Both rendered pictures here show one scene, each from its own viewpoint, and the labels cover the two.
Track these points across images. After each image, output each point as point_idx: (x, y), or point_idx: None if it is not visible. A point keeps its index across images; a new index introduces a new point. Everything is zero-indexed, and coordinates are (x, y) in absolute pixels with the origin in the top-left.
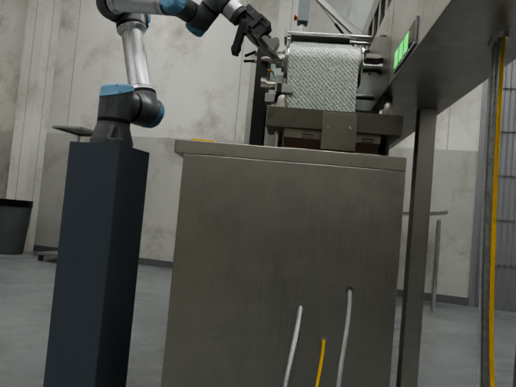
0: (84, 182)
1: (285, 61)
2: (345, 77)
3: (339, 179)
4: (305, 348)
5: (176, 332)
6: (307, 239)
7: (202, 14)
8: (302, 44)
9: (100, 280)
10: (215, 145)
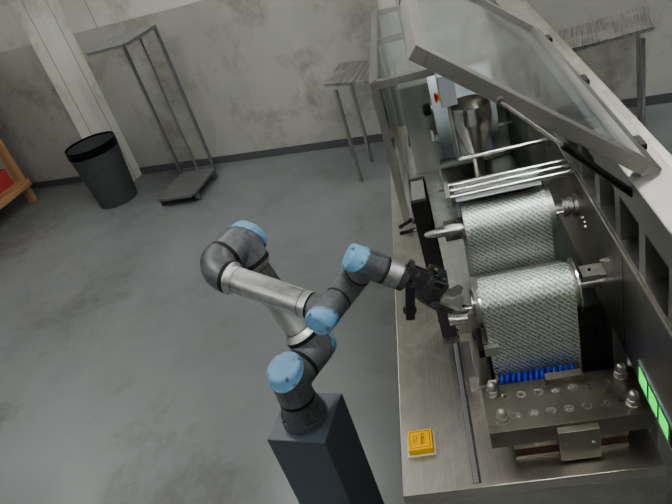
0: (302, 468)
1: (479, 320)
2: (562, 321)
3: (591, 493)
4: None
5: None
6: None
7: (355, 295)
8: (494, 290)
9: None
10: (448, 493)
